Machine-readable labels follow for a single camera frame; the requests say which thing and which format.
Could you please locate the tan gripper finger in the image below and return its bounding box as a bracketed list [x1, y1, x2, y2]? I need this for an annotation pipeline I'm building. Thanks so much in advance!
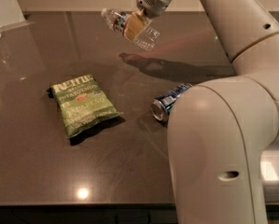
[123, 12, 151, 42]

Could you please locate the clear plastic water bottle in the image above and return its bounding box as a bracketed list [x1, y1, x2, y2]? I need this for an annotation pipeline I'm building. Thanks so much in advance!
[101, 8, 160, 51]

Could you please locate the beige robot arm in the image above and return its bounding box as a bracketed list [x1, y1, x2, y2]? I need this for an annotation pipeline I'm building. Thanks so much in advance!
[167, 0, 279, 224]

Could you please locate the blue soda can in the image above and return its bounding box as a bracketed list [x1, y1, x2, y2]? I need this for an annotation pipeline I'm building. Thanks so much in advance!
[151, 83, 192, 122]

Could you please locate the green kettle chips bag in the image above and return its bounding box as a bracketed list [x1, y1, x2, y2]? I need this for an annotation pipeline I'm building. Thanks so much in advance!
[49, 74, 120, 138]

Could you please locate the white panel at top left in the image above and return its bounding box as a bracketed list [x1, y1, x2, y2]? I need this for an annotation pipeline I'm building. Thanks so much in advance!
[0, 0, 32, 32]

